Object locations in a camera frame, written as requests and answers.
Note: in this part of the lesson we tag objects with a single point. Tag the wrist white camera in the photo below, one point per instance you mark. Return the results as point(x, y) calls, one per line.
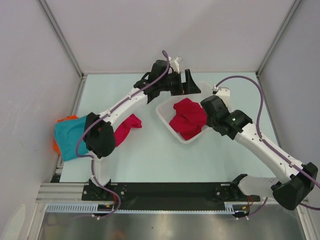
point(223, 93)
point(175, 63)

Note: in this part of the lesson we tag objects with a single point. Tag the folded orange t shirt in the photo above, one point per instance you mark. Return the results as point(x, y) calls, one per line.
point(55, 145)

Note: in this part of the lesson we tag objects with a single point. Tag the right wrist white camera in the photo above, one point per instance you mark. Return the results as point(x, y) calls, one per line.
point(223, 93)

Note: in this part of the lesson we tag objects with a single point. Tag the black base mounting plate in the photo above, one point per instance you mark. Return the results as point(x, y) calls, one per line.
point(177, 196)

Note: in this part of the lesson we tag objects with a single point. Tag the white slotted cable duct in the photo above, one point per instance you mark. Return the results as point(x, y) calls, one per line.
point(95, 208)

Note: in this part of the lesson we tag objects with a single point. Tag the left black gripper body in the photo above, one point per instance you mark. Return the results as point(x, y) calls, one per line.
point(174, 84)

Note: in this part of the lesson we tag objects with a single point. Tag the folded teal t shirt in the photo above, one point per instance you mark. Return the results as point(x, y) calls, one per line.
point(67, 135)

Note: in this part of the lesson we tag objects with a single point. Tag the red t shirt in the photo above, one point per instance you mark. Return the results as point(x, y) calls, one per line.
point(189, 118)
point(123, 130)

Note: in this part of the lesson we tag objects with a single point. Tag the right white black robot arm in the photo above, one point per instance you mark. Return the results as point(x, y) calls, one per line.
point(293, 180)

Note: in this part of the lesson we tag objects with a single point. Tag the aluminium frame rail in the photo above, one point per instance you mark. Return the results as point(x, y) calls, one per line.
point(60, 193)

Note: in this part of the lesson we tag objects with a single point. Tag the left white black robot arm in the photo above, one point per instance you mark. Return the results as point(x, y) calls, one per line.
point(99, 131)

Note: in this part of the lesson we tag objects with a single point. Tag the white plastic perforated basket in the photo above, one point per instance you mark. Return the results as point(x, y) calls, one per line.
point(166, 111)

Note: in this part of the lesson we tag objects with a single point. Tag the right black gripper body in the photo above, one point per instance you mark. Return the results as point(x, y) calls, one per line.
point(210, 123)

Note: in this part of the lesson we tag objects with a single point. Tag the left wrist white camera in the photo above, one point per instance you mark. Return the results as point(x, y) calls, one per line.
point(175, 63)

